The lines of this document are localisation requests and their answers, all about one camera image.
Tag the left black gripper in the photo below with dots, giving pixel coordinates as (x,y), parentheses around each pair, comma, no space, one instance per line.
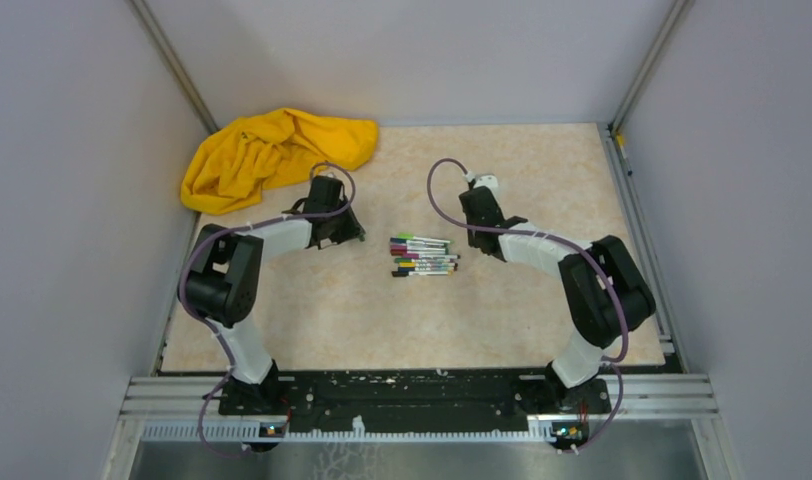
(352,229)

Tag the yellow cloth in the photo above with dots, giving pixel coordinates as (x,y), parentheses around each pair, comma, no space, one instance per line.
(232,168)

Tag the aluminium frame rail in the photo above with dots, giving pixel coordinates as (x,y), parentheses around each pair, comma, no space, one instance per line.
(187,408)

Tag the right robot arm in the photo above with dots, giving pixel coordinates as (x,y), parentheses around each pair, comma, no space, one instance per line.
(606,294)

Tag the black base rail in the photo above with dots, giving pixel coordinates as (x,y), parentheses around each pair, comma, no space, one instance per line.
(418,401)

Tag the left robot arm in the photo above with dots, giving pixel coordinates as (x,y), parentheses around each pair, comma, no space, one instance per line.
(219,286)

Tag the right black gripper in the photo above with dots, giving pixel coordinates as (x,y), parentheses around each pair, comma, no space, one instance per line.
(471,239)

